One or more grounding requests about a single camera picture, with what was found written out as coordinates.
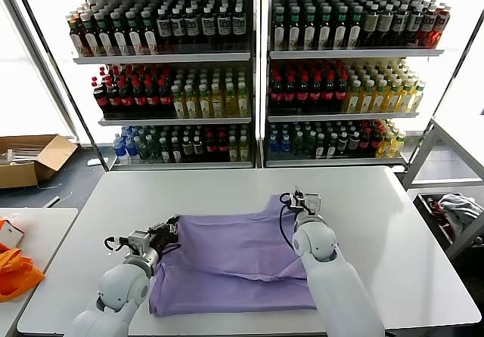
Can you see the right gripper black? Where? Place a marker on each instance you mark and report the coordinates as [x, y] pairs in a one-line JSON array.
[[299, 206]]

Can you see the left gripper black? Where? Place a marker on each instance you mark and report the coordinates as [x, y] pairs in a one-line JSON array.
[[162, 240]]

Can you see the purple t-shirt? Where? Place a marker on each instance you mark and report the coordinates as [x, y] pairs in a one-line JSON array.
[[227, 246]]

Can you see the green tinted bottle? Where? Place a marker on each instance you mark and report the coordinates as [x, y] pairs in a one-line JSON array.
[[154, 149], [143, 149], [309, 145], [298, 145]]

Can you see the blue water bottle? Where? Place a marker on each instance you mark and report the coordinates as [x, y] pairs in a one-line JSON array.
[[131, 149], [118, 149], [272, 145], [285, 145]]

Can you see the dark bottle white cap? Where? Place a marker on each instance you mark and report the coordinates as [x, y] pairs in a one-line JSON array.
[[354, 142], [197, 148], [343, 143], [187, 148], [175, 150], [164, 150], [332, 146], [320, 147]]

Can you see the yellow juice bottle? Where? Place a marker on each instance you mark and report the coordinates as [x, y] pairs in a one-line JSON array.
[[405, 99], [233, 150], [216, 104], [367, 101], [243, 149], [354, 101], [397, 145], [203, 104], [191, 105], [386, 146], [417, 99], [178, 105], [393, 100], [242, 103], [380, 101], [229, 103]]

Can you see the red cap cola bottle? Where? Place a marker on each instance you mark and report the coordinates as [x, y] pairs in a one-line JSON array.
[[165, 99], [365, 141], [100, 99], [315, 94], [221, 148], [277, 94], [341, 93], [328, 94], [209, 148], [113, 99], [139, 99], [302, 94], [376, 141], [289, 94]]

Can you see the small white flat object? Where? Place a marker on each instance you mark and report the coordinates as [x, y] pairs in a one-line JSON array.
[[93, 161]]

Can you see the short grey bar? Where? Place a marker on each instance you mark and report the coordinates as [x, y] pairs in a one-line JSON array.
[[53, 201]]

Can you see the open cardboard box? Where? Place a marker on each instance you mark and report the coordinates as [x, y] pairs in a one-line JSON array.
[[51, 154]]

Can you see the black storage bin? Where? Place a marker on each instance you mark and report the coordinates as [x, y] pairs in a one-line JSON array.
[[431, 219]]

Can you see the red garment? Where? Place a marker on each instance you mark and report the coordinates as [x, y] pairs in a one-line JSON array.
[[435, 208]]

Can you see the grey metal shelf unit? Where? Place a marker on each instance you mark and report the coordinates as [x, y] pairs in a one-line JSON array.
[[355, 53], [161, 58]]

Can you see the small white orange box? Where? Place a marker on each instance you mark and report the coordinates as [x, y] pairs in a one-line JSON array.
[[12, 234]]

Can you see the orange fabric bag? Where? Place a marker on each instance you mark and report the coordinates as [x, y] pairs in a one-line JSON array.
[[15, 273]]

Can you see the grey white garment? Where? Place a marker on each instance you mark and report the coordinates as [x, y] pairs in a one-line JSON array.
[[459, 209]]

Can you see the green cap tea bottle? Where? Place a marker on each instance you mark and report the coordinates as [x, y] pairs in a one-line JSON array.
[[280, 29], [354, 29], [134, 35], [120, 36], [90, 37], [339, 29], [324, 29], [104, 36], [309, 29], [149, 35], [294, 29]]

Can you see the dark bottle navy label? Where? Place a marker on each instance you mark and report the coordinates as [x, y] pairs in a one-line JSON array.
[[414, 22], [223, 23], [207, 23], [177, 25], [163, 25], [237, 23], [192, 24], [400, 22], [429, 22]]

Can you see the dark bottle grey label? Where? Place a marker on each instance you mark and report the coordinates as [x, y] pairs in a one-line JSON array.
[[385, 23], [371, 24]]

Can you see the black round knob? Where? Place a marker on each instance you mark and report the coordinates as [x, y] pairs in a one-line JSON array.
[[478, 242]]

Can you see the reddish tea bottle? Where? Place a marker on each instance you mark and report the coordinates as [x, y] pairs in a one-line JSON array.
[[76, 37]]

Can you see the red drink bottle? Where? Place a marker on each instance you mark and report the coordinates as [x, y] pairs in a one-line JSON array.
[[442, 24]]

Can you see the right wrist grey camera box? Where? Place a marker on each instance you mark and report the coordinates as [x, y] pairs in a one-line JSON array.
[[313, 203]]

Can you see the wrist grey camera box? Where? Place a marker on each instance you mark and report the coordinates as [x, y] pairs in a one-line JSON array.
[[139, 242], [313, 203]]

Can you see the left wrist grey camera box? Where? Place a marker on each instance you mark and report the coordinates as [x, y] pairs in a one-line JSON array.
[[139, 242]]

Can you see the grey metal frame cart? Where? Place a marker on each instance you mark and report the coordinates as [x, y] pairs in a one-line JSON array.
[[417, 155]]

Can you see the dark window frame post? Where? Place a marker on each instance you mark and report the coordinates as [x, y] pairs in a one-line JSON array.
[[455, 67], [59, 63]]

